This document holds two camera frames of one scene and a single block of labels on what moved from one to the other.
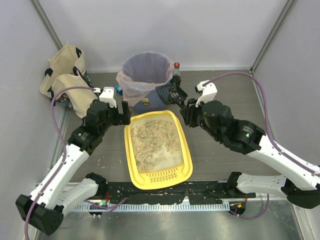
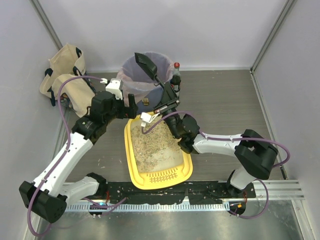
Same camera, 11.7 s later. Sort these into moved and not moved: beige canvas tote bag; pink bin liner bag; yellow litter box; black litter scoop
Moved: black litter scoop
Not moved: pink bin liner bag; yellow litter box; beige canvas tote bag
